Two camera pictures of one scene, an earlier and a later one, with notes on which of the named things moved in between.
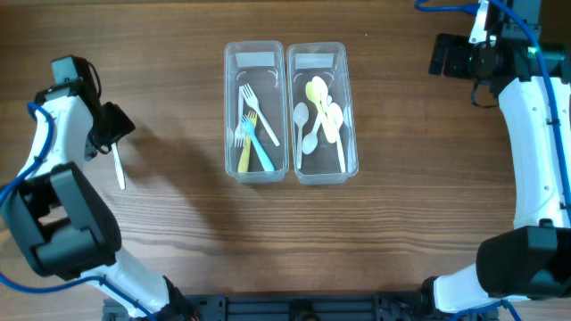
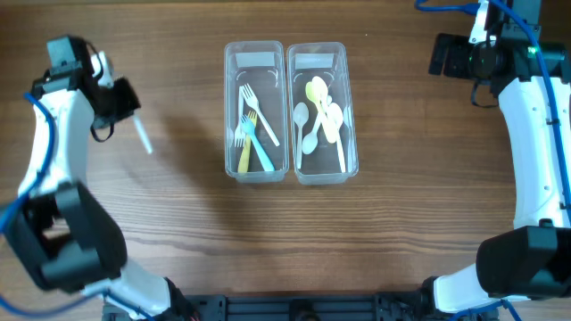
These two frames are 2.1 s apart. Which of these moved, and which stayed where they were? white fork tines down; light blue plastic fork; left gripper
Moved: left gripper
Stayed: light blue plastic fork; white fork tines down
